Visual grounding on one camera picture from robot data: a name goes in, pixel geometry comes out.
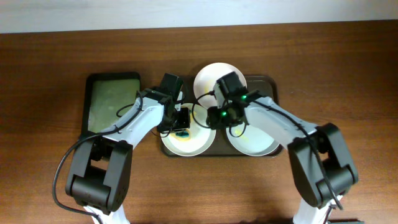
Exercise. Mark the green and yellow sponge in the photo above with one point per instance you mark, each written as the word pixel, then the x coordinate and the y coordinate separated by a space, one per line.
pixel 183 136

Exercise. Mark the black tray of soapy water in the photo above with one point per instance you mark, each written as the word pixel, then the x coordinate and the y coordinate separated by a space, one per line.
pixel 105 94

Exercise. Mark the white plate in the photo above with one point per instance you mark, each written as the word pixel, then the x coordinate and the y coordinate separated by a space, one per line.
pixel 206 78
pixel 201 139

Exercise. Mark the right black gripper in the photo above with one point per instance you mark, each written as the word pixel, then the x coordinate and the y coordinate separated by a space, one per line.
pixel 216 121

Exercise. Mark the pale green plate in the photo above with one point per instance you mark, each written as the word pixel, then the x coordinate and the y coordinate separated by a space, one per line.
pixel 251 141

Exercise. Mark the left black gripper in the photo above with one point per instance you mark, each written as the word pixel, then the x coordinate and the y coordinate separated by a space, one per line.
pixel 185 124

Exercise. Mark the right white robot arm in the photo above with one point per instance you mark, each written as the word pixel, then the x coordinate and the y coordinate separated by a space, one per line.
pixel 322 166

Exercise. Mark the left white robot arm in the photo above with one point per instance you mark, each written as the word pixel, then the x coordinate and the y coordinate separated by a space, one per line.
pixel 99 174

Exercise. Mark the brown serving tray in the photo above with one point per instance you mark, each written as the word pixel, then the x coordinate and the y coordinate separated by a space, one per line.
pixel 221 147

